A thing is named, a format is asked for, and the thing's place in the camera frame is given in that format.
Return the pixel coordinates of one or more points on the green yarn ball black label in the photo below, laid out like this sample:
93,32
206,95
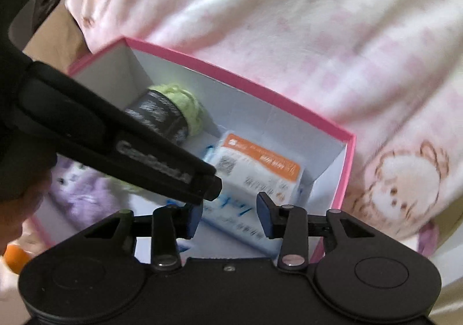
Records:
181,101

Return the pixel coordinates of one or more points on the pink cardboard box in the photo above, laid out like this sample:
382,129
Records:
253,104

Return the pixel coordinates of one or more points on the purple plush toy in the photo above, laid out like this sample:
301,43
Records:
86,198

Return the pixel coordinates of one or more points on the orange white tissue packet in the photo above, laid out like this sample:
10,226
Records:
256,166

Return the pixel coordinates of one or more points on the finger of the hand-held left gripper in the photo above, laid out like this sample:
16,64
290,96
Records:
209,186

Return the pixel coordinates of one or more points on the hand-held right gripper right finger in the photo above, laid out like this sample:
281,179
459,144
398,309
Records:
264,216

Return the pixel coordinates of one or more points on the blue white tissue packet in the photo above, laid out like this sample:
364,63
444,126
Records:
235,223

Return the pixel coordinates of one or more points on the brown pillow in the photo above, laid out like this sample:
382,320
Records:
61,43

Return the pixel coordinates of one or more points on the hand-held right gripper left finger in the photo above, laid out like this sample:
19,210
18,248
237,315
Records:
191,218

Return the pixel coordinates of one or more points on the orange fuzzy ball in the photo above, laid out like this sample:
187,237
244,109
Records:
16,260

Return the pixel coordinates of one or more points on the person's left hand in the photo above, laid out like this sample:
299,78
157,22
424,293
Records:
18,213

